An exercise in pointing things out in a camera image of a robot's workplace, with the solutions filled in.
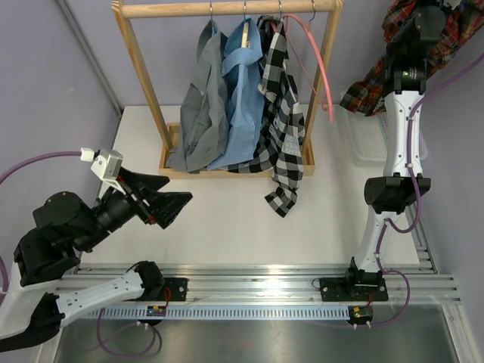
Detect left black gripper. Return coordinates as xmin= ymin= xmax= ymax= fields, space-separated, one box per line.
xmin=76 ymin=166 xmax=194 ymax=253

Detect pink hanger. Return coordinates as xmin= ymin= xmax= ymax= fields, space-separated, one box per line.
xmin=282 ymin=11 xmax=334 ymax=123

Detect red plaid shirt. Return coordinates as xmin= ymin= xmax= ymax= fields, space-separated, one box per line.
xmin=340 ymin=1 xmax=483 ymax=116

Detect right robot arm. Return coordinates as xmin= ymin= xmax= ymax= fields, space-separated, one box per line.
xmin=337 ymin=1 xmax=447 ymax=301

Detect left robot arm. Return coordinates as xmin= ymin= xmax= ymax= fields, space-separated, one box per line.
xmin=1 ymin=169 xmax=193 ymax=352

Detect grey shirt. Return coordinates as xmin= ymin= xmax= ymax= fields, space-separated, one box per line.
xmin=166 ymin=20 xmax=229 ymax=173

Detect black white checked shirt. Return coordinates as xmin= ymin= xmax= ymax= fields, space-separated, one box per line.
xmin=227 ymin=15 xmax=306 ymax=218

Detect light blue shirt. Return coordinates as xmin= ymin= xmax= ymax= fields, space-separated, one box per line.
xmin=207 ymin=18 xmax=265 ymax=170

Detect wooden hanger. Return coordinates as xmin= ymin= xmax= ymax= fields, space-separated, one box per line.
xmin=240 ymin=1 xmax=251 ymax=48

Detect wooden clothes rack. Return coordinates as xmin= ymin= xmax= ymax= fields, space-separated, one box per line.
xmin=111 ymin=0 xmax=343 ymax=179

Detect white plastic basket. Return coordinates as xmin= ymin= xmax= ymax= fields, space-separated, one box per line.
xmin=339 ymin=91 xmax=427 ymax=175

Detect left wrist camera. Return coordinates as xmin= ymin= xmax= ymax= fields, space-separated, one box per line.
xmin=91 ymin=149 xmax=124 ymax=194

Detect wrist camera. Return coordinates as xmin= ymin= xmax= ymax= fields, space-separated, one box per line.
xmin=441 ymin=0 xmax=461 ymax=11
xmin=91 ymin=149 xmax=124 ymax=194

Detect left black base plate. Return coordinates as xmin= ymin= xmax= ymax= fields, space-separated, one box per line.
xmin=154 ymin=278 xmax=188 ymax=303

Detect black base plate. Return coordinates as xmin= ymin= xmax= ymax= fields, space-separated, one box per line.
xmin=154 ymin=278 xmax=188 ymax=303
xmin=319 ymin=278 xmax=389 ymax=303

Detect white slotted cable duct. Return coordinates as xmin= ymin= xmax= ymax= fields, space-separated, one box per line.
xmin=88 ymin=305 xmax=349 ymax=321

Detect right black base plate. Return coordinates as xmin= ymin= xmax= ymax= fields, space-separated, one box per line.
xmin=319 ymin=278 xmax=389 ymax=303

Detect aluminium rail frame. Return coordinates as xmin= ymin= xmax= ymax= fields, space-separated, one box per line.
xmin=51 ymin=226 xmax=463 ymax=307

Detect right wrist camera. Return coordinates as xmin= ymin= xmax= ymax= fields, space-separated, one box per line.
xmin=441 ymin=0 xmax=461 ymax=11

